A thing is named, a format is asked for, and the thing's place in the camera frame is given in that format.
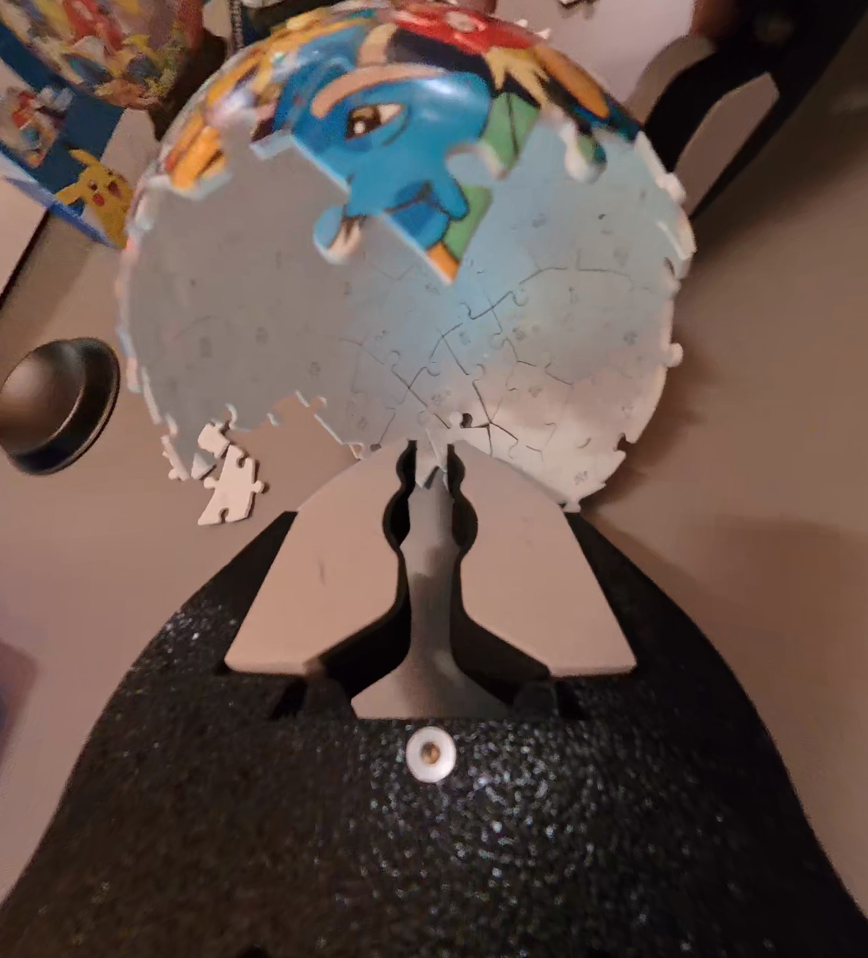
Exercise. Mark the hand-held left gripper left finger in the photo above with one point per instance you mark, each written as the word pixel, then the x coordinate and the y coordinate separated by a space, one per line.
pixel 314 591

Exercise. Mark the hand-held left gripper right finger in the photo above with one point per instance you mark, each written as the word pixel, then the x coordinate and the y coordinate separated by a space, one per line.
pixel 539 599

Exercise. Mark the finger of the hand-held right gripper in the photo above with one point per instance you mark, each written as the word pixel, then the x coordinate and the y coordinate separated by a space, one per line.
pixel 666 67
pixel 733 127

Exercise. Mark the colourful puzzle ball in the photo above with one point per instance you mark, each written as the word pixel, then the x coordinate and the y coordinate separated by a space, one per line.
pixel 329 299

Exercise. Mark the scattered loose puzzle pieces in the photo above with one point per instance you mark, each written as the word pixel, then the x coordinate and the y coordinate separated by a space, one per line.
pixel 232 486

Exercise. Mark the black round ball stand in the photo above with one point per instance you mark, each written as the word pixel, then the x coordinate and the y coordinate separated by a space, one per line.
pixel 52 404

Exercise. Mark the blue puzzle box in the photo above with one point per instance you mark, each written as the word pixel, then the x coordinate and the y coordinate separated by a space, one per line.
pixel 22 112

